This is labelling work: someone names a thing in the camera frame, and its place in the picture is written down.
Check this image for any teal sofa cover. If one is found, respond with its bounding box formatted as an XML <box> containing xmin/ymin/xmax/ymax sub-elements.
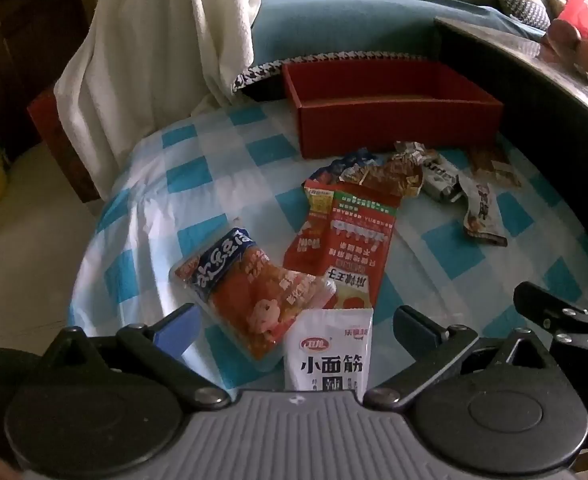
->
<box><xmin>231</xmin><ymin>0</ymin><xmax>545</xmax><ymax>93</ymax></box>

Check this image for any small brown white snack packet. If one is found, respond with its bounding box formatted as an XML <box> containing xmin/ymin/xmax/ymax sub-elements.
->
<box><xmin>393</xmin><ymin>141</ymin><xmax>427</xmax><ymax>167</ymax></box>

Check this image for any white towel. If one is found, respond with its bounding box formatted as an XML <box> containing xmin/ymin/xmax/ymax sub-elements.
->
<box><xmin>54</xmin><ymin>0</ymin><xmax>262</xmax><ymax>201</ymax></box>

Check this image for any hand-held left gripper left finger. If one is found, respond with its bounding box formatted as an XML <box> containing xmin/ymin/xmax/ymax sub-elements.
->
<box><xmin>41</xmin><ymin>303</ymin><xmax>232</xmax><ymax>410</ymax></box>

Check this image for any blue white checked cloth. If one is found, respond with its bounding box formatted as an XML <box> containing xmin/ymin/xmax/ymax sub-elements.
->
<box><xmin>66</xmin><ymin>95</ymin><xmax>588</xmax><ymax>396</ymax></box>

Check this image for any white green wafer packet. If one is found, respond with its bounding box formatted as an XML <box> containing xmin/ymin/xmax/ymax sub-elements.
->
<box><xmin>420</xmin><ymin>154</ymin><xmax>463</xmax><ymax>204</ymax></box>

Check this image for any dark brown snack packet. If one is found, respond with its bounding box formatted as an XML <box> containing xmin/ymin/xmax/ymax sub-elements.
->
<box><xmin>340</xmin><ymin>157</ymin><xmax>423</xmax><ymax>200</ymax></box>

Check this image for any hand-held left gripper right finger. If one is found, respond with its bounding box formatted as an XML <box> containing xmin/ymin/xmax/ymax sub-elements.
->
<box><xmin>364</xmin><ymin>304</ymin><xmax>558</xmax><ymax>411</ymax></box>

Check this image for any wooden cabinet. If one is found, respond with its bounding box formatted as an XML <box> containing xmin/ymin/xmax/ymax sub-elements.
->
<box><xmin>0</xmin><ymin>0</ymin><xmax>97</xmax><ymax>161</ymax></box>

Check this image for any red cardboard box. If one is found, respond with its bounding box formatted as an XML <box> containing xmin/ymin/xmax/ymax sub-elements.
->
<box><xmin>281</xmin><ymin>58</ymin><xmax>505</xmax><ymax>160</ymax></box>

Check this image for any dark glossy table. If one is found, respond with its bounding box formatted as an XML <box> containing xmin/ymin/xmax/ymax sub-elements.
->
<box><xmin>434</xmin><ymin>16</ymin><xmax>588</xmax><ymax>266</ymax></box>

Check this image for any wooden sofa frame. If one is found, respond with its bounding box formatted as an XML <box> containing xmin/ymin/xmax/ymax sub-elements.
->
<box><xmin>26</xmin><ymin>87</ymin><xmax>99</xmax><ymax>206</ymax></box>

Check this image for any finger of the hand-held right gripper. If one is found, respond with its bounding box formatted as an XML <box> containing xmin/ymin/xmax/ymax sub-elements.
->
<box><xmin>514</xmin><ymin>281</ymin><xmax>588</xmax><ymax>361</ymax></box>

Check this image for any brown white long snack packet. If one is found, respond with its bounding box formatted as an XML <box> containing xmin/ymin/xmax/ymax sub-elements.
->
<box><xmin>460</xmin><ymin>175</ymin><xmax>509</xmax><ymax>247</ymax></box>

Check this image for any red green snack packet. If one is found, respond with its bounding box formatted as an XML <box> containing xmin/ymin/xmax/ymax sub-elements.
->
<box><xmin>283</xmin><ymin>182</ymin><xmax>399</xmax><ymax>311</ymax></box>

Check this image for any orange blue snack packet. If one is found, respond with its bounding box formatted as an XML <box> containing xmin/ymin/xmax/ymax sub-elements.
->
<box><xmin>174</xmin><ymin>227</ymin><xmax>337</xmax><ymax>372</ymax></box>

